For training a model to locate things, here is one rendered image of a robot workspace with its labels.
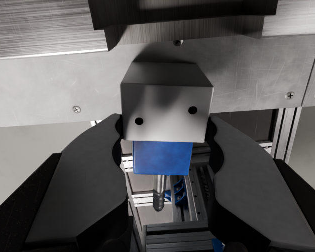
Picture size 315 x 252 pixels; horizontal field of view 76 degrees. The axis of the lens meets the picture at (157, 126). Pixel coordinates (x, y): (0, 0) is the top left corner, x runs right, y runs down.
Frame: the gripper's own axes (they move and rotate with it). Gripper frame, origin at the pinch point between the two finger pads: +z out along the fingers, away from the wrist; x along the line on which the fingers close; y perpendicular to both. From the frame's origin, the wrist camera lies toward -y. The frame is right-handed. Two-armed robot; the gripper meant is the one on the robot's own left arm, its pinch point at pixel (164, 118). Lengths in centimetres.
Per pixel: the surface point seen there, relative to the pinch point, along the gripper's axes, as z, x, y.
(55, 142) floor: 85, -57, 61
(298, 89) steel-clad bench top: 4.6, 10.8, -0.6
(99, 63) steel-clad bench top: 4.6, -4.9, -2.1
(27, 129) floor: 85, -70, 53
